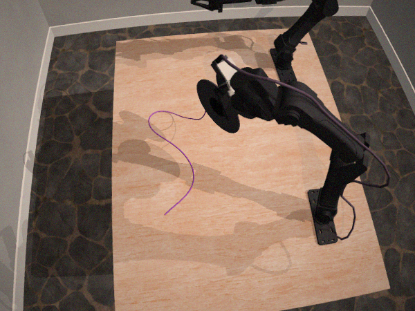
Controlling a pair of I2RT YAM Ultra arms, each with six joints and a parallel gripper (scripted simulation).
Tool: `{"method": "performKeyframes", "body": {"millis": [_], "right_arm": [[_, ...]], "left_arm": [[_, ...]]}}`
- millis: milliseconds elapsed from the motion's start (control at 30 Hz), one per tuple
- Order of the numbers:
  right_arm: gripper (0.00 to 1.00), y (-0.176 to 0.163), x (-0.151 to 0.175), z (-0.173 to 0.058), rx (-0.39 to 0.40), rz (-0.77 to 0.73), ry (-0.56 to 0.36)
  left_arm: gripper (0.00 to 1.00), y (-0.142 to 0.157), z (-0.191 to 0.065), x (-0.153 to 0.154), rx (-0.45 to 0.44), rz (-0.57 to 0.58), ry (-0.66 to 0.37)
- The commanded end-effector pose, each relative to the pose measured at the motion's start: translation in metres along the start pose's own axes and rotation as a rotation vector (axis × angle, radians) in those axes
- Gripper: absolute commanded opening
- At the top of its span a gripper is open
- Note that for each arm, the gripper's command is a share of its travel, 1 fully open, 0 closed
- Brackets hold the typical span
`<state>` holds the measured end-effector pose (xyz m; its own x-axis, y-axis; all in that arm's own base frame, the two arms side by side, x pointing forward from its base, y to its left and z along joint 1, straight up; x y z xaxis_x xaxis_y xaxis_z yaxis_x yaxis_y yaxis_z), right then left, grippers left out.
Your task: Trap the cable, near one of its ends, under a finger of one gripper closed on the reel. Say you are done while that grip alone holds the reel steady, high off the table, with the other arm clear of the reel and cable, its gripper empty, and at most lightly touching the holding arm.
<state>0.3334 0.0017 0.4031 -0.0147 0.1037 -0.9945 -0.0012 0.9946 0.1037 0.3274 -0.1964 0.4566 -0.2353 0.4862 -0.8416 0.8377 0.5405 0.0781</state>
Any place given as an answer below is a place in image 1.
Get black and grey cable reel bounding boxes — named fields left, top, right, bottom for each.
left=196, top=74, right=256, bottom=133

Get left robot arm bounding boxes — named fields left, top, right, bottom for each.
left=230, top=71, right=370, bottom=245

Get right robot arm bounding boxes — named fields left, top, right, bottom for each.
left=255, top=0, right=339, bottom=84

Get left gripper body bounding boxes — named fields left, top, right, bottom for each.
left=216, top=61, right=250, bottom=120

